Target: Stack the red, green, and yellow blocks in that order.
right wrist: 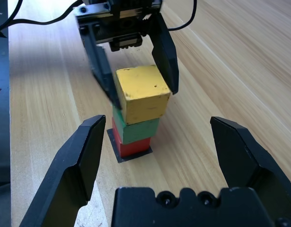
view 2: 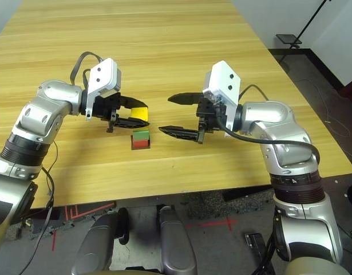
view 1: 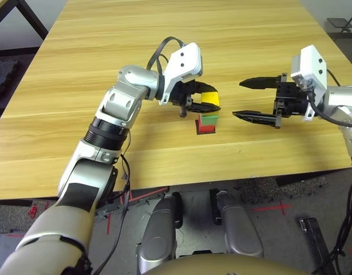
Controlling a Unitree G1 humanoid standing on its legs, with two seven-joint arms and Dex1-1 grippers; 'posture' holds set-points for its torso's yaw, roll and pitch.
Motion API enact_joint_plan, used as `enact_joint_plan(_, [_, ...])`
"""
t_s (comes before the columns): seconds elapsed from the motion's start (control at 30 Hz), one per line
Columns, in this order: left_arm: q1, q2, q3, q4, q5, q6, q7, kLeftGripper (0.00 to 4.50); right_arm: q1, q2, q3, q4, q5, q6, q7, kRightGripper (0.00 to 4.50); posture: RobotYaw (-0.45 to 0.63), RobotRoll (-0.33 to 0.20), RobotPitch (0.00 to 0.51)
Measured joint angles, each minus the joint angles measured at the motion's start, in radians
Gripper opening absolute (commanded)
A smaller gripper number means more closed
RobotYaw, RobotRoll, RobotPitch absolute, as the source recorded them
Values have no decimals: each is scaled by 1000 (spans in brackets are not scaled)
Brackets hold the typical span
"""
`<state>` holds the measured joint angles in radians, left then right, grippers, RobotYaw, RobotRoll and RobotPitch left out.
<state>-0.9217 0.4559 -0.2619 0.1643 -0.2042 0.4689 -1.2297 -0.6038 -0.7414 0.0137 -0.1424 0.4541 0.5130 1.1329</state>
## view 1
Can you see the black square tape marker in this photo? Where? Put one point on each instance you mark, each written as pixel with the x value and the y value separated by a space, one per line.
pixel 205 133

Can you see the black foam floor mat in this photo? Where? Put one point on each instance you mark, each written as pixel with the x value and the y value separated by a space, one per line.
pixel 4 78

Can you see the black metal table frame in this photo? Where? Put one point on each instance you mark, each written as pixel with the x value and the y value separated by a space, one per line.
pixel 32 19

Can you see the grey left robot leg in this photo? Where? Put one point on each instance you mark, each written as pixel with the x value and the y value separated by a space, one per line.
pixel 158 237

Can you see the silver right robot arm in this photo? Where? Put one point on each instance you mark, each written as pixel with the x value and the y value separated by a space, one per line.
pixel 344 100

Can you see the black tripod stand with tray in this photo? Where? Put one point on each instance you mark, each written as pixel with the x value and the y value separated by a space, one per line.
pixel 339 23

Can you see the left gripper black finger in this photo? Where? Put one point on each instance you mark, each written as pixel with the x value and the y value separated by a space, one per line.
pixel 204 108
pixel 205 86

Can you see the grey robot leg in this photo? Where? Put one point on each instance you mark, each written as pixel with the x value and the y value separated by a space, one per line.
pixel 238 229
pixel 158 237

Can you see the grey right robot leg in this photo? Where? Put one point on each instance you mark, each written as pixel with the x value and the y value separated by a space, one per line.
pixel 238 229

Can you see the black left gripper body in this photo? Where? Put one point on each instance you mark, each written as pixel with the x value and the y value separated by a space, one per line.
pixel 181 91

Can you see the green wooden block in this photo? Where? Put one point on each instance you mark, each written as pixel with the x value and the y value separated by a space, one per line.
pixel 208 119

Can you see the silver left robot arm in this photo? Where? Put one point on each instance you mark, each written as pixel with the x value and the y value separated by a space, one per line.
pixel 121 97

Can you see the tan robot torso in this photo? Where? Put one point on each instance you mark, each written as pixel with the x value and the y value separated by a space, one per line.
pixel 221 267

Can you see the black rectangular floor device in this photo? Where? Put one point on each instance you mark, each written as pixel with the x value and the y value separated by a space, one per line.
pixel 314 235

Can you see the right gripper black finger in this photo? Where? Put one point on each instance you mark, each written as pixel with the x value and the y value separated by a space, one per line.
pixel 256 117
pixel 258 82

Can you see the yellow wooden block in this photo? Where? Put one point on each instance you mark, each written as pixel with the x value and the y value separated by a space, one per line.
pixel 209 98

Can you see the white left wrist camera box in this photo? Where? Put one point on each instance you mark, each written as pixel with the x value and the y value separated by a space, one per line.
pixel 184 60

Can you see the black speckled floor mat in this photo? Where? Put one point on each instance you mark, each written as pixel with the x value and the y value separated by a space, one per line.
pixel 264 192

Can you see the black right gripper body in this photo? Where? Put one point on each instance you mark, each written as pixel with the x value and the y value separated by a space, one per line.
pixel 290 97

